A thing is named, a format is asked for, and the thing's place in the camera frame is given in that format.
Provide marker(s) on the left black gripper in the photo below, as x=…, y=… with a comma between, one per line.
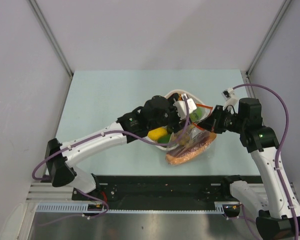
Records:
x=175, y=125

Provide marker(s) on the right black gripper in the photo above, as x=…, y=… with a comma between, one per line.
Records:
x=212, y=122

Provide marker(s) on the yellow mango front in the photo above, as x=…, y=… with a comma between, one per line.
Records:
x=157, y=133

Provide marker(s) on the brown longan bunch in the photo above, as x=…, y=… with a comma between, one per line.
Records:
x=181, y=139

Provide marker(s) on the clear zip bag red zipper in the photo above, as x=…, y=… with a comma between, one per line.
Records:
x=193, y=127

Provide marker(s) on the dark green avocado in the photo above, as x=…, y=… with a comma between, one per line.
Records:
x=169, y=129

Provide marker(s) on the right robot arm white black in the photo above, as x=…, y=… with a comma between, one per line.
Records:
x=277, y=216

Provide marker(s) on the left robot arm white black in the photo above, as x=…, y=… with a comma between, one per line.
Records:
x=62, y=158

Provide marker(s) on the white plastic basket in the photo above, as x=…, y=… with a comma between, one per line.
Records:
x=180, y=93

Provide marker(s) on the bright green apple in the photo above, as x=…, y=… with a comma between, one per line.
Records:
x=197, y=114

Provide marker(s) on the light blue table mat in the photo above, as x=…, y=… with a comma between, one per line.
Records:
x=97, y=98

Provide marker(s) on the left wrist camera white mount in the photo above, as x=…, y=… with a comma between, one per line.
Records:
x=185, y=106

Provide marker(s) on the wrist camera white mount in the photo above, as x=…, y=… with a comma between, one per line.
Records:
x=185, y=106
x=231, y=99

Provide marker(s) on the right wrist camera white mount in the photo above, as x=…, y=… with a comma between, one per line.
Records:
x=231, y=99

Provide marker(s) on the white slotted cable duct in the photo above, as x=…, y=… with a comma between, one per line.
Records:
x=95, y=208

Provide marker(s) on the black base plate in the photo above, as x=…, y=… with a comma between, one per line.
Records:
x=161, y=189

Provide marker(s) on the right aluminium corner post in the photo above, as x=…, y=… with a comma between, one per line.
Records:
x=269, y=35

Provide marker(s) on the aluminium corner post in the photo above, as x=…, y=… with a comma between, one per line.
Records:
x=47, y=30
x=269, y=35

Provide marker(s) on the left aluminium corner post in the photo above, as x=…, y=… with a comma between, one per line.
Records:
x=47, y=30

